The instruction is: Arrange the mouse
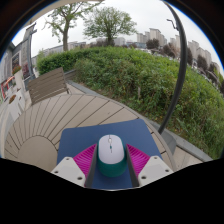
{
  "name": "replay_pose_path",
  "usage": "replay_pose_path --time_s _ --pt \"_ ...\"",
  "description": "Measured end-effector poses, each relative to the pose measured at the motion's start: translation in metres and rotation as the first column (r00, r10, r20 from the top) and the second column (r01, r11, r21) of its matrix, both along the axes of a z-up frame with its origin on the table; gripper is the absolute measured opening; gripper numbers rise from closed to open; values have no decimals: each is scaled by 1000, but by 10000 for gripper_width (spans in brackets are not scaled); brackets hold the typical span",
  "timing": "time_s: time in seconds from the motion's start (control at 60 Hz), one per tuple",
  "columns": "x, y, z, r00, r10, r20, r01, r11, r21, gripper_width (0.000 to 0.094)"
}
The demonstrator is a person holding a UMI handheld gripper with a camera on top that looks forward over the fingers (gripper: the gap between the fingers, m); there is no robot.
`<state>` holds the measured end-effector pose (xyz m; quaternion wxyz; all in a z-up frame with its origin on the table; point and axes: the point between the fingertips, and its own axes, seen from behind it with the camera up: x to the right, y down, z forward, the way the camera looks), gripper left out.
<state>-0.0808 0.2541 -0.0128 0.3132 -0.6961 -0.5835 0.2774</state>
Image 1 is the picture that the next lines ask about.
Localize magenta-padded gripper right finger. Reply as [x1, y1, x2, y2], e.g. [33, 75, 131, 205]
[125, 143, 174, 188]

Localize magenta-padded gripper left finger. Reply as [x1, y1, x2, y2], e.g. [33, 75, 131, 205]
[50, 143, 99, 188]

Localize white and green computer mouse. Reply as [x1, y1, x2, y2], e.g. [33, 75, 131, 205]
[96, 134, 128, 178]

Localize blue mouse pad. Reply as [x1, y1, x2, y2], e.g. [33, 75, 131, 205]
[56, 118, 163, 191]

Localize white planter with flowers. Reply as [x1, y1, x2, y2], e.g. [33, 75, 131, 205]
[12, 65, 25, 88]
[7, 94, 25, 116]

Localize brown slatted wooden chair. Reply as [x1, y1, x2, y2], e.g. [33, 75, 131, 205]
[27, 66, 70, 106]

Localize curved black umbrella pole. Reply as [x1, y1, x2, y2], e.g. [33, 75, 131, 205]
[157, 1, 188, 136]

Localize grey storefront building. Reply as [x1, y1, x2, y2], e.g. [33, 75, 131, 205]
[0, 41, 23, 101]

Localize tall grey sign pillar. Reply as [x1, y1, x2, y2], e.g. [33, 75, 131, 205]
[20, 22, 38, 91]

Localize tall bare-trunk tree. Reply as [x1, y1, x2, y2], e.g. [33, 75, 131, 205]
[43, 2, 101, 52]

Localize distant apartment buildings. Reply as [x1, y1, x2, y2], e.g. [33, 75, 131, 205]
[136, 28, 224, 78]

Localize round leafy tree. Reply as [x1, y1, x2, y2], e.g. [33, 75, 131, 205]
[83, 6, 138, 47]

